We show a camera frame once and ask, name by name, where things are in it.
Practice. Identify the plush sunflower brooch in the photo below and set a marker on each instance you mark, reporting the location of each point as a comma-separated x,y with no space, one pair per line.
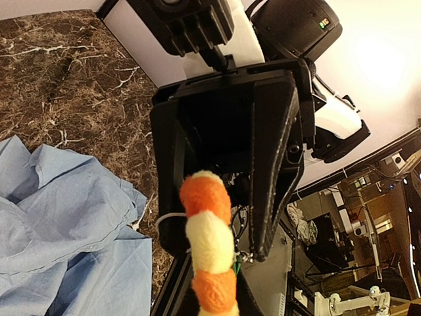
208,212

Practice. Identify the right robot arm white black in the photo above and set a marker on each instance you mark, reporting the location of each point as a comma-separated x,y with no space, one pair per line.
305,30

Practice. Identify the light blue shirt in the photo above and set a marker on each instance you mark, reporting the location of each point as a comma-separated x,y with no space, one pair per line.
67,245

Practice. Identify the right black frame post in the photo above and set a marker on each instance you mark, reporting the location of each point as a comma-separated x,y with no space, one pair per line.
106,7

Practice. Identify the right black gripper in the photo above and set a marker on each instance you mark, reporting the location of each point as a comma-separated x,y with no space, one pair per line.
253,121

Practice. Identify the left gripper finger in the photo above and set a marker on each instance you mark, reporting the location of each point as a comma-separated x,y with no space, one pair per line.
246,302

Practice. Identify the black front table rail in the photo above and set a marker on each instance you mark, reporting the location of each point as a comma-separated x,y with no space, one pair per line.
176,284

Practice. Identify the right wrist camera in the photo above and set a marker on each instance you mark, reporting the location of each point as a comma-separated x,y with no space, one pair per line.
210,36

